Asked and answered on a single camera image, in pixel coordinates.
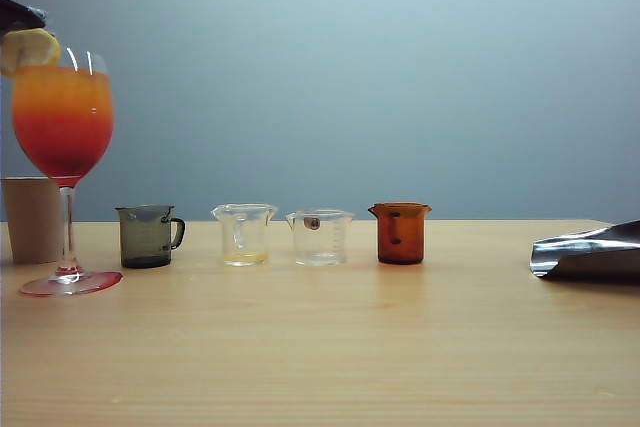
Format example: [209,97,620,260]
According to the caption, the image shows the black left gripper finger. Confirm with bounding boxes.
[0,0,49,33]

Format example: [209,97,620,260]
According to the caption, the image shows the lemon slice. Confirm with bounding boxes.
[0,28,62,79]

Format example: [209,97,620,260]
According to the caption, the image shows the beige paper cup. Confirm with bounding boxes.
[0,176,64,265]

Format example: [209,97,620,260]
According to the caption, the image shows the grey glass measuring cup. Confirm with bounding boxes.
[114,204,187,269]

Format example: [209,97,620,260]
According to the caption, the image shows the clear cup with yellow residue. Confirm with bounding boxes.
[209,203,279,268]

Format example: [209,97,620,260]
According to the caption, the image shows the wine glass with orange drink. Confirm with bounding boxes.
[10,46,124,297]

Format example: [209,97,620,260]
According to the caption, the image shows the amber glass beaker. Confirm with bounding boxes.
[367,201,432,265]

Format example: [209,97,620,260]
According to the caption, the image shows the clear beaker with wooden handle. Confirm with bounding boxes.
[285,208,356,268]

